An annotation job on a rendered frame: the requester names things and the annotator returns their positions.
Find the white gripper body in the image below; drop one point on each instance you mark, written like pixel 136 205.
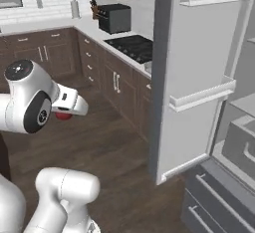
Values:
pixel 79 106

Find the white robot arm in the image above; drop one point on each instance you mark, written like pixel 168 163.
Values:
pixel 30 94

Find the red tomato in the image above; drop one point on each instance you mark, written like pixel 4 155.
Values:
pixel 63 116

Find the dark brown counter cabinet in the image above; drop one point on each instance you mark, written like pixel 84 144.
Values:
pixel 4 157

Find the dark brown base cupboards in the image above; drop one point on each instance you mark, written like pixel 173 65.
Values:
pixel 40 56
pixel 123 87

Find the black hob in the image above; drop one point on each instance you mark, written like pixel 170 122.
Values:
pixel 132 47

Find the black toaster oven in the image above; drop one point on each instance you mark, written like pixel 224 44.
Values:
pixel 114 18

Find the brown knife block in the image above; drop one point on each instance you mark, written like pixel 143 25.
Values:
pixel 94 10

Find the grey fridge door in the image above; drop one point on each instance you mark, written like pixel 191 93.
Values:
pixel 189 61

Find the grey freezer drawer front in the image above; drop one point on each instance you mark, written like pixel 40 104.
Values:
pixel 229 198
pixel 192 218

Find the grey fridge crisper drawer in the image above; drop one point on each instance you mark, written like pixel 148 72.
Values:
pixel 237 144

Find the grey fridge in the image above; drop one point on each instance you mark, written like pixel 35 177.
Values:
pixel 244 64

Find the grey wall socket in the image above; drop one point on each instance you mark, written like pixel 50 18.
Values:
pixel 39 3

